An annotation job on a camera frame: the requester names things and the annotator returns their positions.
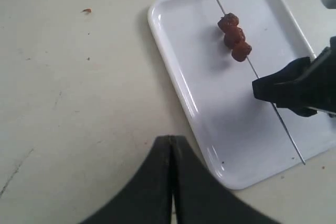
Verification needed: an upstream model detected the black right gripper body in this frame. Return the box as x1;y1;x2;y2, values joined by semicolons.
304;36;335;116

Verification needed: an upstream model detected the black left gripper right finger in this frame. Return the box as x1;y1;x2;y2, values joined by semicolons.
170;136;277;223

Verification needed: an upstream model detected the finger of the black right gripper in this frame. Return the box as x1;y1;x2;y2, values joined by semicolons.
252;57;310;117

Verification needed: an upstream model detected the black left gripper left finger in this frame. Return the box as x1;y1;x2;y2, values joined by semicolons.
82;136;172;223

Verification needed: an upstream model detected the thin metal skewer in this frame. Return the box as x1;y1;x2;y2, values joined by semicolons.
201;0;307;166

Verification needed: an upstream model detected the red date piece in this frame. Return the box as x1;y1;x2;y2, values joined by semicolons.
217;13;239;33
232;41;252;62
224;26;246;49

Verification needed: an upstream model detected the white rectangular plastic tray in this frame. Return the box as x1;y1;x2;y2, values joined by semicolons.
148;0;335;189

